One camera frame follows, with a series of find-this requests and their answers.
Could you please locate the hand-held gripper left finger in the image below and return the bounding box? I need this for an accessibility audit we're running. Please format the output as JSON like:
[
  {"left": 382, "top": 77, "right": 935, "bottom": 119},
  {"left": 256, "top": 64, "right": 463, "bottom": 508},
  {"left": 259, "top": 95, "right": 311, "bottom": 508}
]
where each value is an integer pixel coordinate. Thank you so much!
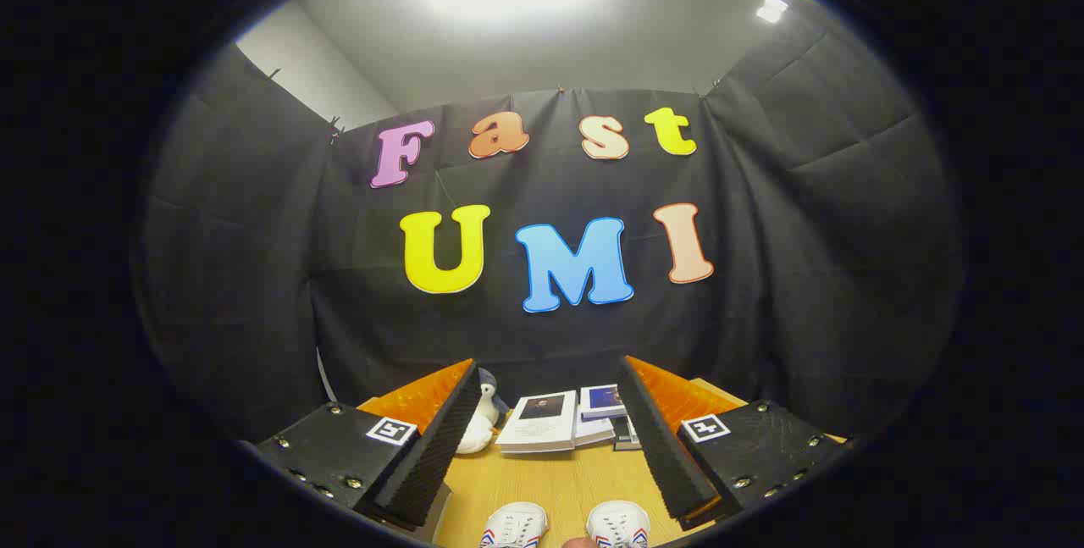
[{"left": 254, "top": 358, "right": 482, "bottom": 532}]

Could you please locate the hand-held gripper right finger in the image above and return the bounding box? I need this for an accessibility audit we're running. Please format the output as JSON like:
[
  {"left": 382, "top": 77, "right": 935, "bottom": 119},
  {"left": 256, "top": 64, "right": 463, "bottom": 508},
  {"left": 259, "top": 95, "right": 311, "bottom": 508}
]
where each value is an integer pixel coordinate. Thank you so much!
[{"left": 617, "top": 355, "right": 852, "bottom": 530}]

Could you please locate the white striped canvas shoe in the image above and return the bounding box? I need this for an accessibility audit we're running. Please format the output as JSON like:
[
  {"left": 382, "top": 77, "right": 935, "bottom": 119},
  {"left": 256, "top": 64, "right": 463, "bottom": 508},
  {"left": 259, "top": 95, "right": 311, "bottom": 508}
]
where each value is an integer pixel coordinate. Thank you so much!
[
  {"left": 479, "top": 501, "right": 549, "bottom": 548},
  {"left": 586, "top": 500, "right": 651, "bottom": 548}
]

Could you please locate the white round plush toy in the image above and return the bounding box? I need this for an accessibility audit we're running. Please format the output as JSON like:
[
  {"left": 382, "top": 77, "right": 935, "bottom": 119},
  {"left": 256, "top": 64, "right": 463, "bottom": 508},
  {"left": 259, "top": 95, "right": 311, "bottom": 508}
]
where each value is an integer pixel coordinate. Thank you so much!
[{"left": 456, "top": 421, "right": 497, "bottom": 456}]

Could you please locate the plain white book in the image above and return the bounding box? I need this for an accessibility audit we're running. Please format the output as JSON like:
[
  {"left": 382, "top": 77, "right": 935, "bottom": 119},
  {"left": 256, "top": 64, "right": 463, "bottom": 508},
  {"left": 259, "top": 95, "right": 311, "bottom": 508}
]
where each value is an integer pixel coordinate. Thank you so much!
[{"left": 574, "top": 412, "right": 617, "bottom": 447}]

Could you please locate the book with blue picture cover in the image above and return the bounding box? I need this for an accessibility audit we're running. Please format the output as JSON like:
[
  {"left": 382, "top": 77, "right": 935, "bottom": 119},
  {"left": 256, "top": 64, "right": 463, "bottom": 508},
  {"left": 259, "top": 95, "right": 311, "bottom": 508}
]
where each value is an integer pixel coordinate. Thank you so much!
[{"left": 579, "top": 384, "right": 628, "bottom": 422}]

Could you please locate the grey penguin plush toy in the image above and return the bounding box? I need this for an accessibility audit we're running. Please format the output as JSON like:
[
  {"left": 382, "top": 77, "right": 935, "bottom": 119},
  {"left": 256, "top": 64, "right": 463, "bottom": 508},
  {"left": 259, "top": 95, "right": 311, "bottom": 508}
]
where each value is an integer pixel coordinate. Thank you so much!
[{"left": 474, "top": 368, "right": 511, "bottom": 430}]

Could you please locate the white book with dark portrait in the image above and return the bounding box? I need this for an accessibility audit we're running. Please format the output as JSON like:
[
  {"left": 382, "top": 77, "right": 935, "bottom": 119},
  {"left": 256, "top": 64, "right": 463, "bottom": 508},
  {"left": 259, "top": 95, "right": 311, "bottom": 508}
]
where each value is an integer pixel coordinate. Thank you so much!
[{"left": 495, "top": 390, "right": 579, "bottom": 454}]

